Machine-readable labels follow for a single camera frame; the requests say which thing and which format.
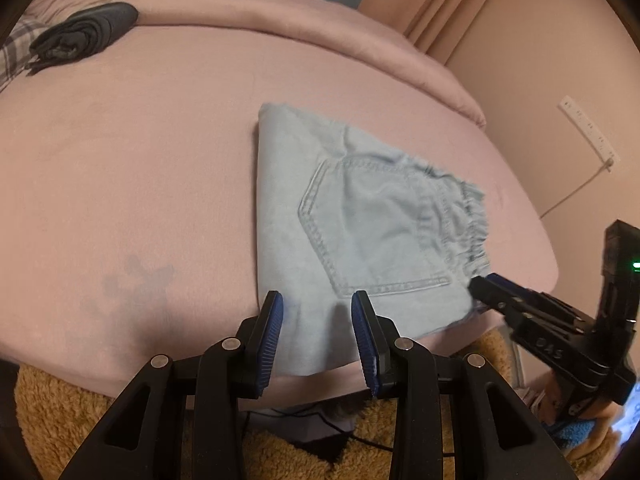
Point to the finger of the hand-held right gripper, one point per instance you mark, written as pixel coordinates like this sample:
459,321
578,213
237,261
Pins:
492,297
530,297

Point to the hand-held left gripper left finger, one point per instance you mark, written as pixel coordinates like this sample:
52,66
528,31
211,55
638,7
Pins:
267,340

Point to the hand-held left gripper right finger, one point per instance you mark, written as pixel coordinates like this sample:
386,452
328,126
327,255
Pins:
362,347

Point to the light blue denim pants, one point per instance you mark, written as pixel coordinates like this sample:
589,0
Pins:
360,220

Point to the blue towel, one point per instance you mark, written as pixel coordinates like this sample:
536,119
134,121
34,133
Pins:
575,430

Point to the white power strip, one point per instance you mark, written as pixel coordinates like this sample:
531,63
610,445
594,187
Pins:
592,135

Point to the pink bed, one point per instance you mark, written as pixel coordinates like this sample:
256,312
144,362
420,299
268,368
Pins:
150,185

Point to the brown fluffy rug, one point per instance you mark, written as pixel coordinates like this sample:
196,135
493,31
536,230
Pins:
60,410

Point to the pink curtain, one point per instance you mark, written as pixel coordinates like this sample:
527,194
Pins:
440,0

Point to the pink quilt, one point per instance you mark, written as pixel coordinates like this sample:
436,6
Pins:
280,15

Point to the dark folded clothes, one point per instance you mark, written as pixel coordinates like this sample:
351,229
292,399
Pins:
82,35

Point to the grey plaid pillow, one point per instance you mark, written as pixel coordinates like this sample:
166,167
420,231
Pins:
15,55

